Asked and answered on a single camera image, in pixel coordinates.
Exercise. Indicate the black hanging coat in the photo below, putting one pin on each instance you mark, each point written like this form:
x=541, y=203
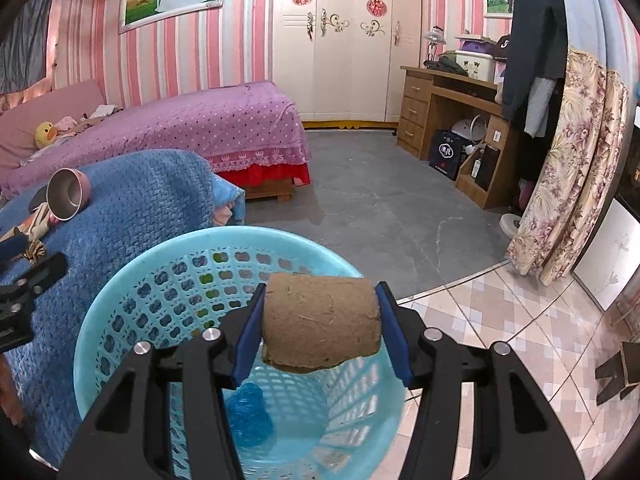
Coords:
x=536, y=62

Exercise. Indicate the beige cloth rag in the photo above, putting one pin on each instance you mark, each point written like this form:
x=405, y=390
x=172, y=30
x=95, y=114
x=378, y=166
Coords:
x=25, y=240

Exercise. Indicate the white wardrobe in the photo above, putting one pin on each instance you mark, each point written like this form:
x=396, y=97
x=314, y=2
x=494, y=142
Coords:
x=344, y=60

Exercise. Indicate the blue plastic wrapper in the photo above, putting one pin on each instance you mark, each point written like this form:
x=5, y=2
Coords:
x=249, y=421

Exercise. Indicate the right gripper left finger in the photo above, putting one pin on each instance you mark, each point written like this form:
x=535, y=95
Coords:
x=126, y=432

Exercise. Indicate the pink steel-lined mug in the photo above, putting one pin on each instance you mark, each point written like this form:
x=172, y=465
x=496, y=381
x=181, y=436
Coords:
x=68, y=192

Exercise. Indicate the purple dotted bed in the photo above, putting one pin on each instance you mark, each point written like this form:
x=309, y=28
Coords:
x=250, y=134

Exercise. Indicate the light blue plastic basket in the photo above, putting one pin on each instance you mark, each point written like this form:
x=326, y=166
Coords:
x=331, y=424

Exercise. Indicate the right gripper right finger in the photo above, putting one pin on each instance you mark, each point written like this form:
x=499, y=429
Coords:
x=516, y=433

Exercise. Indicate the brown cardboard roll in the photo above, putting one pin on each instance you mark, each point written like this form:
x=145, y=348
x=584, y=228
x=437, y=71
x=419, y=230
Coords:
x=313, y=323

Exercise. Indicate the black shopping bag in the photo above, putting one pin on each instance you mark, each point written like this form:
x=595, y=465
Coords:
x=447, y=152

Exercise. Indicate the floral curtain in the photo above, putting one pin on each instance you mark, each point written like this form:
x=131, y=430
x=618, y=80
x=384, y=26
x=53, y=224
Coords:
x=577, y=173

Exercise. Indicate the white storage box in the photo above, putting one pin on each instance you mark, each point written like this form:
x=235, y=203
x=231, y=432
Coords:
x=479, y=66

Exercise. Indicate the grey window curtain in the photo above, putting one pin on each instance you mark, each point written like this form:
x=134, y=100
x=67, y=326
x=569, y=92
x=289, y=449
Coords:
x=24, y=48

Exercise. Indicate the yellow duck plush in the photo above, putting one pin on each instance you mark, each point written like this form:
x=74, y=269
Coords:
x=45, y=135

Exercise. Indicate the pink headboard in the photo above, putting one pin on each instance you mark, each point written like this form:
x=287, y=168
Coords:
x=19, y=124

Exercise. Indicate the blue knitted blanket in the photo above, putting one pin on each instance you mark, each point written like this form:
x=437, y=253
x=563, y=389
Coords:
x=138, y=200

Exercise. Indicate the wooden desk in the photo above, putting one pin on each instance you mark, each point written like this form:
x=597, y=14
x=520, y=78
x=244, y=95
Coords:
x=434, y=101

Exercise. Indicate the desk lamp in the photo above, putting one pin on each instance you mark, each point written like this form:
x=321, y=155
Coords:
x=434, y=39

